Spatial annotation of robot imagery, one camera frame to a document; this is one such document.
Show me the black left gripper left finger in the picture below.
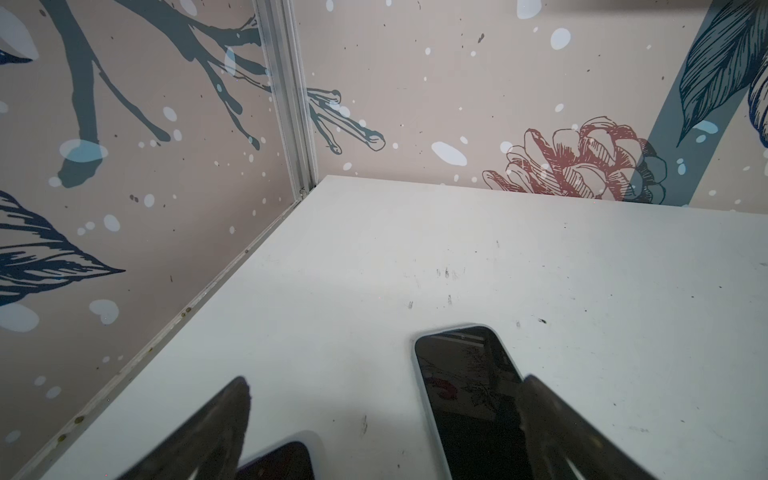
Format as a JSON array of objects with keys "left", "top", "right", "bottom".
[{"left": 121, "top": 376, "right": 251, "bottom": 480}]

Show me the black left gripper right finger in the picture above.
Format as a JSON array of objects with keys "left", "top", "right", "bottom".
[{"left": 517, "top": 375, "right": 653, "bottom": 479}]

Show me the phone far left black screen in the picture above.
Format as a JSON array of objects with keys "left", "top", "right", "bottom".
[{"left": 235, "top": 430, "right": 327, "bottom": 480}]

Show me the phone black screen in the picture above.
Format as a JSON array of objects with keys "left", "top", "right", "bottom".
[
  {"left": 413, "top": 325, "right": 533, "bottom": 479},
  {"left": 235, "top": 430, "right": 327, "bottom": 480}
]

